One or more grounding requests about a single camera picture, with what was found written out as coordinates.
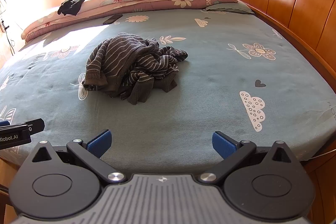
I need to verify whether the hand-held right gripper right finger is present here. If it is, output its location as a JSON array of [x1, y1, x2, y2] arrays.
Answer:
[[198, 131, 300, 184]]

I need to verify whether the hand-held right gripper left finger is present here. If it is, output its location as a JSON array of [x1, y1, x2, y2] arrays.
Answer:
[[31, 129, 129, 185]]

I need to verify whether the grey striped sweater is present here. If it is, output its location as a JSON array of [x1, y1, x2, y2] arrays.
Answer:
[[81, 33, 189, 106]]

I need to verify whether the black smartphone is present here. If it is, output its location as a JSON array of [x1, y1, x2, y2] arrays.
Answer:
[[103, 14, 123, 25]]

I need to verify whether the black garment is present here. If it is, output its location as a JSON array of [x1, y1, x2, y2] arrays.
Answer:
[[58, 0, 101, 17]]

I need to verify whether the thin teal pillow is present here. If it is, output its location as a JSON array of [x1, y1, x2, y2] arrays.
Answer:
[[202, 1, 256, 15]]

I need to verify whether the black wall cable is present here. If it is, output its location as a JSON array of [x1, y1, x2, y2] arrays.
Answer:
[[0, 0, 16, 56]]

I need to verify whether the wooden bed side rail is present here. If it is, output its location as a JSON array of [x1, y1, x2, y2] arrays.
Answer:
[[302, 145, 336, 224]]

